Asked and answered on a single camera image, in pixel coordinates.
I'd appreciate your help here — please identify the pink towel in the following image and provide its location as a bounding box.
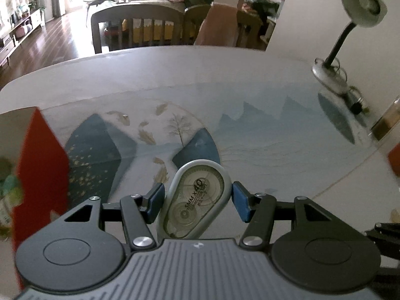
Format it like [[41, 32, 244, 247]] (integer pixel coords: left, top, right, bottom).
[[193, 2, 240, 48]]

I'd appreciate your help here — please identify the yellow chair cushion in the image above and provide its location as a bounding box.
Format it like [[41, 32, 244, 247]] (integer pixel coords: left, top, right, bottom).
[[121, 18, 173, 43]]

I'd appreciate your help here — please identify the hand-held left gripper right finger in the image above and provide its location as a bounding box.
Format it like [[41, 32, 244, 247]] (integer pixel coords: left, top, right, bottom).
[[232, 181, 343, 251]]

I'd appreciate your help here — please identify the cardboard box with red sides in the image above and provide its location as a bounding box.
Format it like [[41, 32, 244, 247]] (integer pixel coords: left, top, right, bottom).
[[0, 106, 70, 292]]

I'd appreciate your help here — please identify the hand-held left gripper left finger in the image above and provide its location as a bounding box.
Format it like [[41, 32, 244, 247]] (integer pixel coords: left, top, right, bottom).
[[61, 183, 166, 251]]

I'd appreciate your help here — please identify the grey correction tape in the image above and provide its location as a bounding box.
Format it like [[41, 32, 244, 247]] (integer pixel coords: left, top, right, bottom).
[[156, 159, 233, 241]]

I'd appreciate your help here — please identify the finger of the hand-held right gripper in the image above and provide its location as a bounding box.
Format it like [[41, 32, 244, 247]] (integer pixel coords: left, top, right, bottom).
[[363, 222, 400, 240]]

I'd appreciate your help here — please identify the tall glass jar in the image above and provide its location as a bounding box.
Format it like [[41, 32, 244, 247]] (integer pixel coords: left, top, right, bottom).
[[370, 95, 400, 142]]

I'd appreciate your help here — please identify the wooden television cabinet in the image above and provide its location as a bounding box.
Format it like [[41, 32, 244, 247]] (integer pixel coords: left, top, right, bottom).
[[0, 7, 45, 68]]

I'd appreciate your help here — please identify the dark wooden chair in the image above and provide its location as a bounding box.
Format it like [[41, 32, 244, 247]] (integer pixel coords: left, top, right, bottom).
[[182, 3, 264, 50], [90, 1, 189, 54]]

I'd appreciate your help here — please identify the black lamp cable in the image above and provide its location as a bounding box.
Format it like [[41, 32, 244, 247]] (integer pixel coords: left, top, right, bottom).
[[330, 59, 361, 101]]

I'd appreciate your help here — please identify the grey desk lamp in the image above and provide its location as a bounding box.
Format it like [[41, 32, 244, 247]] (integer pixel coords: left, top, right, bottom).
[[311, 0, 388, 96]]

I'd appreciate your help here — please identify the orange object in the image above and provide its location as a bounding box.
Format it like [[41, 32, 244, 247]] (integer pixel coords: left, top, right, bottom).
[[387, 142, 400, 171]]

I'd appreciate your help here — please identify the black power adapter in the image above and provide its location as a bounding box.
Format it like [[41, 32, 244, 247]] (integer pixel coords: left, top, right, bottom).
[[348, 95, 370, 115]]

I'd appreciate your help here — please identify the cloth-covered television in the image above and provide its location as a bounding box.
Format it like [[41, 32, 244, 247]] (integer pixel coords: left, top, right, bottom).
[[0, 0, 31, 36]]

